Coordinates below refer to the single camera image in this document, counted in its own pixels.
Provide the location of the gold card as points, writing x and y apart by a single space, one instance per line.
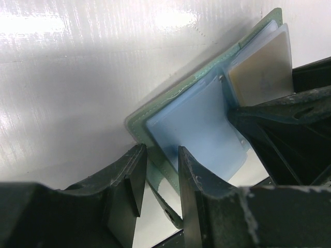
265 75

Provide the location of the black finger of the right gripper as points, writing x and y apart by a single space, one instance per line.
291 135

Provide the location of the green card holder wallet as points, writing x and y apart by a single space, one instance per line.
193 114

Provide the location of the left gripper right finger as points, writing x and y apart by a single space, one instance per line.
218 214

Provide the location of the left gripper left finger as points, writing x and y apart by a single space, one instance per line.
99 211

